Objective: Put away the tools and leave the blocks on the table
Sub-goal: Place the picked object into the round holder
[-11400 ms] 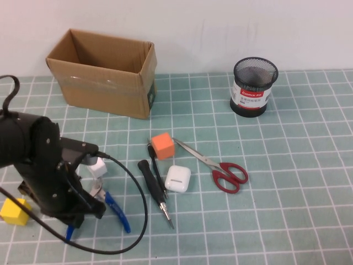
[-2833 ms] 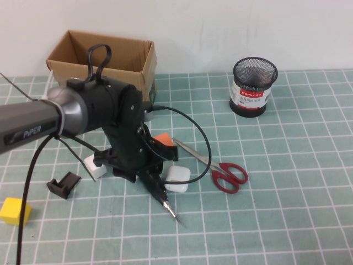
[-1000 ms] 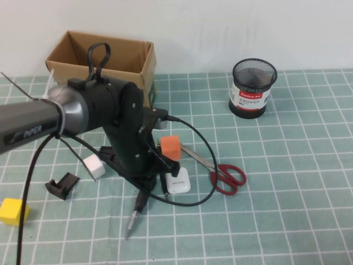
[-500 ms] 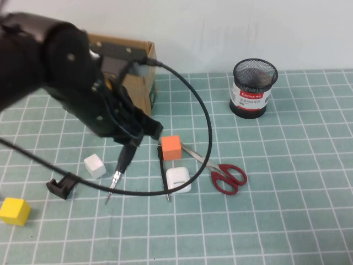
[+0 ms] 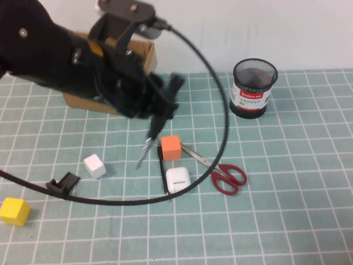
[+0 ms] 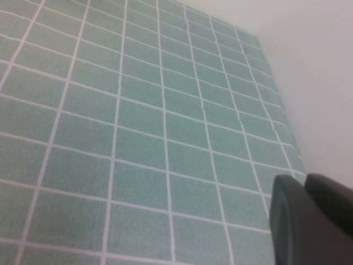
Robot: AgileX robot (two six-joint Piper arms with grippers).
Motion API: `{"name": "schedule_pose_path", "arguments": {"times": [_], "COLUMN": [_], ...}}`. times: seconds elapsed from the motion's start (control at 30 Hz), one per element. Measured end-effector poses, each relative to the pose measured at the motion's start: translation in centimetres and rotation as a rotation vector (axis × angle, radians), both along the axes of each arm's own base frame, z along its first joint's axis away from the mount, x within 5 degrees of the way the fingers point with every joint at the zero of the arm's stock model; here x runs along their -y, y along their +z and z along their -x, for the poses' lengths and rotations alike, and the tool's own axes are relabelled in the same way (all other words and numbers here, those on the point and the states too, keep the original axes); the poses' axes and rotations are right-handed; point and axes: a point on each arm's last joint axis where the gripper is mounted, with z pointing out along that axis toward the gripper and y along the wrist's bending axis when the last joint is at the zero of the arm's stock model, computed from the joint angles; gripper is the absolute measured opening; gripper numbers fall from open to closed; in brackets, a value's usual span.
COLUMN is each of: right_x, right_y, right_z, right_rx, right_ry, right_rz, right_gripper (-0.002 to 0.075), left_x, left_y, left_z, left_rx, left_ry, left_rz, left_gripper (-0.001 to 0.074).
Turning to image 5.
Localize red-handled scissors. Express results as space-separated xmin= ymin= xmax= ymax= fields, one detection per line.
xmin=180 ymin=143 xmax=248 ymax=196

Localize black precision screwdriver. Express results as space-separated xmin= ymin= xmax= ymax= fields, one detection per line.
xmin=136 ymin=72 xmax=186 ymax=169

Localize brown cardboard box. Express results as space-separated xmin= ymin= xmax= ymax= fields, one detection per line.
xmin=62 ymin=30 xmax=158 ymax=115

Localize black left camera cable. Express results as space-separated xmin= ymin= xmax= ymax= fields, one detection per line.
xmin=0 ymin=17 xmax=231 ymax=206

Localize black mesh pen holder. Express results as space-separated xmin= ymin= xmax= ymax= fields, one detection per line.
xmin=228 ymin=57 xmax=279 ymax=119

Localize black plastic bracket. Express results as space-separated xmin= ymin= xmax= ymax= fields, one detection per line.
xmin=45 ymin=171 xmax=81 ymax=198

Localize white earbuds case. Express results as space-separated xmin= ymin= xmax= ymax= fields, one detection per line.
xmin=165 ymin=167 xmax=191 ymax=194

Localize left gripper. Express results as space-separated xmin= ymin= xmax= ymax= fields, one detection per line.
xmin=93 ymin=45 xmax=179 ymax=120

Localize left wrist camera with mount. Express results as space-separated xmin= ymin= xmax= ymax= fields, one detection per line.
xmin=87 ymin=0 xmax=163 ymax=57

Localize white foam cube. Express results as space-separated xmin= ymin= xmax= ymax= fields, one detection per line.
xmin=83 ymin=153 xmax=107 ymax=179

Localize thin black pen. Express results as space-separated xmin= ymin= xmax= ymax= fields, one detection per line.
xmin=157 ymin=143 xmax=170 ymax=197

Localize yellow foam cube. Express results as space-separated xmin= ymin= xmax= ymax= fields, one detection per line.
xmin=0 ymin=197 xmax=31 ymax=227

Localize orange foam cube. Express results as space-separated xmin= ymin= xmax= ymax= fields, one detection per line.
xmin=161 ymin=135 xmax=183 ymax=162

